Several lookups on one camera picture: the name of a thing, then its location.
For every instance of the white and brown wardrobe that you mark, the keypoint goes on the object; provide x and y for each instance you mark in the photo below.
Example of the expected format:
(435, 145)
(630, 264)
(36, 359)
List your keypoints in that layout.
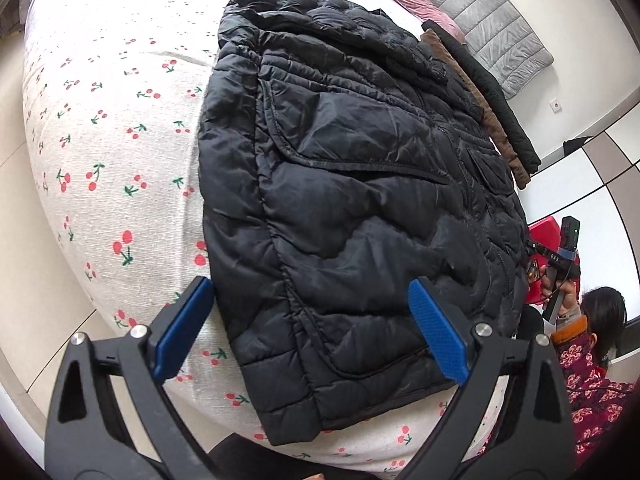
(600, 200)

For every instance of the black folded garment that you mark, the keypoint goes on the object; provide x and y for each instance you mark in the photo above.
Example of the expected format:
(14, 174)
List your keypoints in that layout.
(505, 110)

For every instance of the black quilted puffer jacket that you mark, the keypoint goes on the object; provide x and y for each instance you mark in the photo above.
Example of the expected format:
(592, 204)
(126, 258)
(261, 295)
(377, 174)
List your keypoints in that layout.
(350, 185)

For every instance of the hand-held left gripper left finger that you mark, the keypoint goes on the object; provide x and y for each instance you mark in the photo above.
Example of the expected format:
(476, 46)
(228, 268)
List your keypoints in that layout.
(182, 330)

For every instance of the person's head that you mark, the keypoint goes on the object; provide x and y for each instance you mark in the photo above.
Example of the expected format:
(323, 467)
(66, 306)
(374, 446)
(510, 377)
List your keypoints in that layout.
(602, 315)

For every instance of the person's right hand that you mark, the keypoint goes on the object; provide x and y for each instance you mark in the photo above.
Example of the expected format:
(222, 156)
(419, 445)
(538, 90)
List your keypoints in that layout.
(567, 300)

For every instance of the red plastic stool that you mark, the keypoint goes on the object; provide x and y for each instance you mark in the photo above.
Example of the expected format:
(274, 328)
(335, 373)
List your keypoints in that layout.
(545, 232)

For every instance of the grey padded headboard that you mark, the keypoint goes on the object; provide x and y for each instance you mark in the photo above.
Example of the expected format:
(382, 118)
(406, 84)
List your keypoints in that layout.
(495, 25)

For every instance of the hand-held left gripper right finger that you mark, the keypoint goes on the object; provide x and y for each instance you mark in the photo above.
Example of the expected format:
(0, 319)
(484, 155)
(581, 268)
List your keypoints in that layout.
(440, 330)

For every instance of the cherry print bed sheet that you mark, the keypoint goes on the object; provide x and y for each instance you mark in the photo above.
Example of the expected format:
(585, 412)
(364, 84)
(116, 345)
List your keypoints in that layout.
(125, 160)

